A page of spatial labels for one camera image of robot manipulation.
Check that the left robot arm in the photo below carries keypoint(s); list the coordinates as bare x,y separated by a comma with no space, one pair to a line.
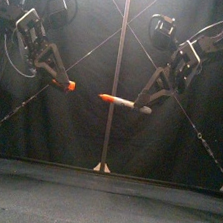
6,12

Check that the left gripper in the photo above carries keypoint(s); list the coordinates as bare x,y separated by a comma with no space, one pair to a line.
30,34

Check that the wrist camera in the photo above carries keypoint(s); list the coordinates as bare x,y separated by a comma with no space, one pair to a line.
164,32
57,11

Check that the grey marker pen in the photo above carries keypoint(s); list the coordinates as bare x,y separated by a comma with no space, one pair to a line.
123,102

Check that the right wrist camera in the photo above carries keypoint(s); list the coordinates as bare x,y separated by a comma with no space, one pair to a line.
164,32

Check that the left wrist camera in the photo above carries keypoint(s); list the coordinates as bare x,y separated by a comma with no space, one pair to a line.
57,11

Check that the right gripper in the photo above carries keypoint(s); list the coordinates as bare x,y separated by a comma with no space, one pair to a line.
184,65

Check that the orange pen cap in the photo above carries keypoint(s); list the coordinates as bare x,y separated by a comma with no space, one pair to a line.
70,85

